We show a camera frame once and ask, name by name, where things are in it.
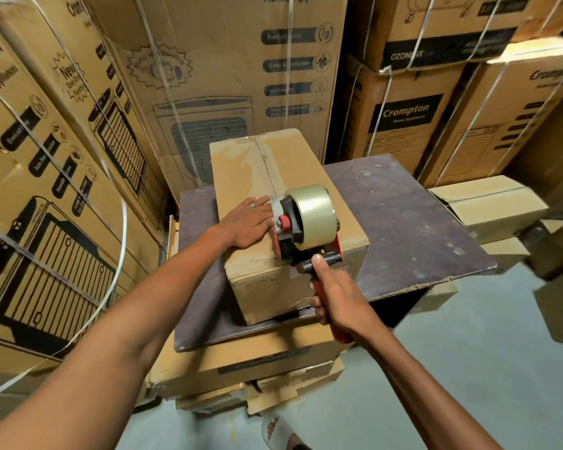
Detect dark purple wooden board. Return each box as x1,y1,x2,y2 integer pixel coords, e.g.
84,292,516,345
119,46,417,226
174,154,498,352

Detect large printed appliance carton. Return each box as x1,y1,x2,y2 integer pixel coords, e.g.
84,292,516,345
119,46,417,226
420,37,563,188
0,9,167,403
82,0,350,202
0,0,170,230

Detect person's left forearm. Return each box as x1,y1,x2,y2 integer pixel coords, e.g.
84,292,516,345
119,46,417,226
0,225,231,450

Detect person's foot in sandal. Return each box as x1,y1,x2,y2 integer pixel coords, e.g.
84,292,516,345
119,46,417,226
262,413,310,450

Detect small open cardboard box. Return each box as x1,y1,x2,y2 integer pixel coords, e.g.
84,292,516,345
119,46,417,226
428,175,550,245

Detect blurred cardboard box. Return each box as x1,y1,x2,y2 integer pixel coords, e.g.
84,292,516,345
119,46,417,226
521,154,563,348

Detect person's left hand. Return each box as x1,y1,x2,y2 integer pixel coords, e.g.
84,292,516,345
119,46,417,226
218,195,276,249

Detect plain brown cardboard box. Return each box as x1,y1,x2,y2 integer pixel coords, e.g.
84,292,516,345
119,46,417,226
209,128,370,326

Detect person's right hand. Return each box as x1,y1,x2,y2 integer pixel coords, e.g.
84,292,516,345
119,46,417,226
309,254,382,345

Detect clear packing tape roll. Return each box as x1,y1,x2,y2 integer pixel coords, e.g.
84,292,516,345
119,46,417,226
281,184,337,252

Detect carton with black label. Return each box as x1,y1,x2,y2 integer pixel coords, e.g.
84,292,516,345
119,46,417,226
352,0,545,73
338,53,467,176

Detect folded cardboard pieces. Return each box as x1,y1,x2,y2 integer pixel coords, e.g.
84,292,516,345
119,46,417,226
176,358,345,416

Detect flat cardboard box under board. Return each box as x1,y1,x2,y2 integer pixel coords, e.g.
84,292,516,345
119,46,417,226
149,321,345,401

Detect white plastic strapping band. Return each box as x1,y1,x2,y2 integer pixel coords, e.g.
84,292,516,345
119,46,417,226
0,157,128,403

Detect person's right forearm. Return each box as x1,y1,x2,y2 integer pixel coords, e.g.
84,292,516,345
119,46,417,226
354,321,503,450

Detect red black tape dispenser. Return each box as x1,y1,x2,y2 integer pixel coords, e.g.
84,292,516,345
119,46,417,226
271,194,355,345

